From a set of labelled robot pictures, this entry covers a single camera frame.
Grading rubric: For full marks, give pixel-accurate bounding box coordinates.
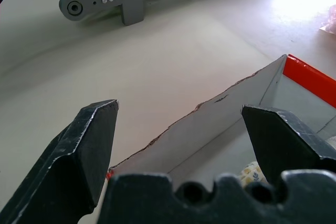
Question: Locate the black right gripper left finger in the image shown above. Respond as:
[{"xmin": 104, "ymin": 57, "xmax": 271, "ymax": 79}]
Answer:
[{"xmin": 0, "ymin": 99, "xmax": 119, "ymax": 224}]

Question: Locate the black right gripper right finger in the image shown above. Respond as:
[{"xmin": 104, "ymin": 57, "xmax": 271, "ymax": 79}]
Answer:
[{"xmin": 240, "ymin": 104, "xmax": 336, "ymax": 184}]

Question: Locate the red and white cardboard shoebox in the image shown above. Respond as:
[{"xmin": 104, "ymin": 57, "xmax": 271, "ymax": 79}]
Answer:
[{"xmin": 105, "ymin": 54, "xmax": 336, "ymax": 184}]

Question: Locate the pink plastic bag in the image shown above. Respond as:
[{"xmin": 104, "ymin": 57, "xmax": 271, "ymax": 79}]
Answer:
[{"xmin": 319, "ymin": 6, "xmax": 336, "ymax": 35}]

